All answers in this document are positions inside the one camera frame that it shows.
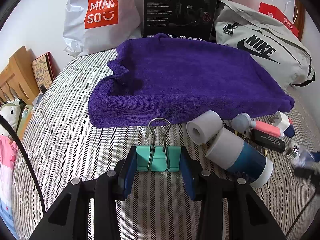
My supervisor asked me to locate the pink white tube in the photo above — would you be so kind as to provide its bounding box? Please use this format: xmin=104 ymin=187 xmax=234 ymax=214
xmin=232 ymin=113 xmax=284 ymax=138

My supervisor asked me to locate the black headset box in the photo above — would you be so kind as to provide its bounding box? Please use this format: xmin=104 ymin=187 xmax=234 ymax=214
xmin=143 ymin=0 xmax=217 ymax=42

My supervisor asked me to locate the vaseline lip jar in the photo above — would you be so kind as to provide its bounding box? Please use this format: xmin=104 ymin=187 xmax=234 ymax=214
xmin=284 ymin=118 xmax=295 ymax=138

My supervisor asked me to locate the grey nike bag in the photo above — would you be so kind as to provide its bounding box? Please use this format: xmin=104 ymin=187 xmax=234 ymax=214
xmin=214 ymin=0 xmax=316 ymax=89

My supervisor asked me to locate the black cable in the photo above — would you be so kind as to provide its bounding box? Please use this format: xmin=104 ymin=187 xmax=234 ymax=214
xmin=0 ymin=114 xmax=47 ymax=215

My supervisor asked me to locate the pink patterned cloth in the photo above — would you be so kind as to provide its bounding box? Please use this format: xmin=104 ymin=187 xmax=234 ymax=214
xmin=0 ymin=135 xmax=18 ymax=238

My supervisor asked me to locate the black gold tube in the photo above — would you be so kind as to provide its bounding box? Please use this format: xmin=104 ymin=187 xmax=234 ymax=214
xmin=221 ymin=125 xmax=267 ymax=159

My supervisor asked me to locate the wooden door frame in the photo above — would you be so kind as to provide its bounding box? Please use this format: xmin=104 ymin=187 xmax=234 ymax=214
xmin=294 ymin=0 xmax=306 ymax=40

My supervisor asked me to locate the red paper shopping bag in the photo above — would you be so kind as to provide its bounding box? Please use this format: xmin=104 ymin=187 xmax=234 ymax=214
xmin=259 ymin=0 xmax=299 ymax=37

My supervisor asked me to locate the white miniso plastic bag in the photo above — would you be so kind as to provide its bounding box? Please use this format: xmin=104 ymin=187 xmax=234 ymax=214
xmin=63 ymin=0 xmax=143 ymax=57

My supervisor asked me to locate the clear pill bottle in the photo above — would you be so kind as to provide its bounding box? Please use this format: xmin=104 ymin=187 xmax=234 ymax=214
xmin=284 ymin=140 xmax=315 ymax=168

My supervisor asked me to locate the blue white cylindrical bottle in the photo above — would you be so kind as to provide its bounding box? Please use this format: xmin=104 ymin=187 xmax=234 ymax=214
xmin=206 ymin=127 xmax=273 ymax=188

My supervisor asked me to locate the white usb charger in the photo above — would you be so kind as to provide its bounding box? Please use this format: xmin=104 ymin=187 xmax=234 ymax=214
xmin=269 ymin=111 xmax=290 ymax=132

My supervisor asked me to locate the white plush toy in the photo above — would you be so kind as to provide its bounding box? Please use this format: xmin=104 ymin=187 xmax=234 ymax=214
xmin=1 ymin=98 xmax=29 ymax=139

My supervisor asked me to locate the patterned book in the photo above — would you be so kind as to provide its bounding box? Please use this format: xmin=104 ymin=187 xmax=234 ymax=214
xmin=31 ymin=52 xmax=55 ymax=90

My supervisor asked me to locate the black rectangular box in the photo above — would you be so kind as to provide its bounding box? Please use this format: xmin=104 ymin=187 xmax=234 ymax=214
xmin=250 ymin=129 xmax=286 ymax=153

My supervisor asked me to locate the purple towel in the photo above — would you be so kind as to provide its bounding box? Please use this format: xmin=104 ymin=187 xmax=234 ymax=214
xmin=88 ymin=34 xmax=295 ymax=128

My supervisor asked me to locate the teal binder clip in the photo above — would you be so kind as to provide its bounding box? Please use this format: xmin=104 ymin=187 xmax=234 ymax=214
xmin=136 ymin=118 xmax=181 ymax=172

